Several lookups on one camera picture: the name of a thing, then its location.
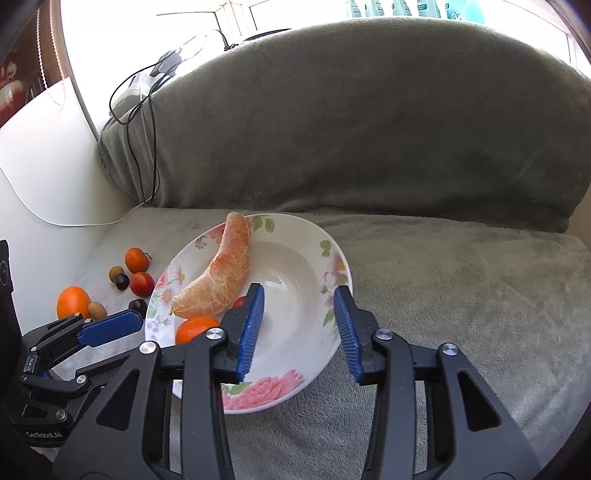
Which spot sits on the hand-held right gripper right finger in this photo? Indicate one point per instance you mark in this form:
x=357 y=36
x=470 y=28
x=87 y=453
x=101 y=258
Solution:
x=346 y=332

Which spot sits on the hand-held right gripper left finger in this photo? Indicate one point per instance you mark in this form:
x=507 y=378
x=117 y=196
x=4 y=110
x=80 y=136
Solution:
x=247 y=332

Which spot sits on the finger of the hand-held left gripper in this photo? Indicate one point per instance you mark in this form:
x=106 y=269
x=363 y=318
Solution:
x=55 y=383
x=111 y=325

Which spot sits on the tangerine with stem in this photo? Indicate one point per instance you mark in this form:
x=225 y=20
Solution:
x=135 y=259

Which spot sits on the white floral plate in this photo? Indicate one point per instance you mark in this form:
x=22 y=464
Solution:
x=286 y=258

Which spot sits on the small red cherry tomato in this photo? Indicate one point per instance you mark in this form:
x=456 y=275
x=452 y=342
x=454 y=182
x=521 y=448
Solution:
x=238 y=303

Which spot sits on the large orange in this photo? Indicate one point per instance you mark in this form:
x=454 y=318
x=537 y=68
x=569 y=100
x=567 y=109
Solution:
x=71 y=301

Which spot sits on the large red cherry tomato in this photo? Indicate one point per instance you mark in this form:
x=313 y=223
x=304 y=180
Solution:
x=141 y=284

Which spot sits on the stemless tangerine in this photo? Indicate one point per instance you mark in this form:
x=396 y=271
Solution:
x=194 y=330

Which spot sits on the peeled pomelo segment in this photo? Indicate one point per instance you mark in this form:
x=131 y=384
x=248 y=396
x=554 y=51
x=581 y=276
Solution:
x=217 y=277

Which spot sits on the white power adapter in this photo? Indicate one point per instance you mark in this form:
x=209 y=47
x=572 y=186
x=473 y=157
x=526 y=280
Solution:
x=134 y=90

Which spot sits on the red decoration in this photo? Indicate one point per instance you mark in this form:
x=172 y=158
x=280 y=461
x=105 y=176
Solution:
x=9 y=92

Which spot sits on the row of teal bottles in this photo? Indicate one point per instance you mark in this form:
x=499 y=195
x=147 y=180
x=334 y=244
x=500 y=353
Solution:
x=415 y=7

